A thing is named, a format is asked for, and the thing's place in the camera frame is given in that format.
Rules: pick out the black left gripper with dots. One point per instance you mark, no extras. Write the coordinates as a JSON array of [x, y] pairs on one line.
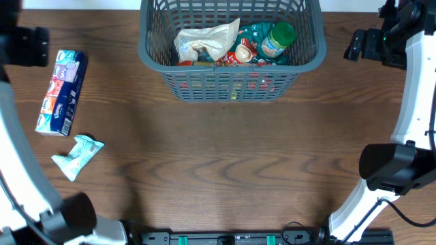
[[26, 55]]

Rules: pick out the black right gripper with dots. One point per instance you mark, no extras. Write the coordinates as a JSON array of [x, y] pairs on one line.
[[356, 44]]

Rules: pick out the blue Kleenex tissue pack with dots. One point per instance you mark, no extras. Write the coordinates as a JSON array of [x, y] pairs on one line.
[[61, 99]]

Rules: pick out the green lid jar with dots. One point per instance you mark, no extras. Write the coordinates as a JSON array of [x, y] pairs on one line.
[[280, 37]]

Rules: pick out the green coffee sachet bag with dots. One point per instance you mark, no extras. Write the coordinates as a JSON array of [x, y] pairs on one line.
[[246, 48]]

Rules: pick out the red spaghetti pack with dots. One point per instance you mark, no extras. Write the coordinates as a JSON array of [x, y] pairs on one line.
[[185, 63]]

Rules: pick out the mint green small packet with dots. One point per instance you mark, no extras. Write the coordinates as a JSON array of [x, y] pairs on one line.
[[84, 150]]

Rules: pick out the beige paper pouch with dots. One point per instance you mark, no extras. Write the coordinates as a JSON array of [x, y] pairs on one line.
[[216, 41]]

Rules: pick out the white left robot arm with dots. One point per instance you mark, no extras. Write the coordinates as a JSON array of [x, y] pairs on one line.
[[32, 210]]

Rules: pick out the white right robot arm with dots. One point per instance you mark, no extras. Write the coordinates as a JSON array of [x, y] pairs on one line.
[[405, 41]]

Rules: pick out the grey plastic mesh basket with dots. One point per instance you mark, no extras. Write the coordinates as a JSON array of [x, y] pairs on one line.
[[161, 21]]

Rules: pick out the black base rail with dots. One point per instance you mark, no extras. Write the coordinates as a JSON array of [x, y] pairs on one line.
[[290, 236]]

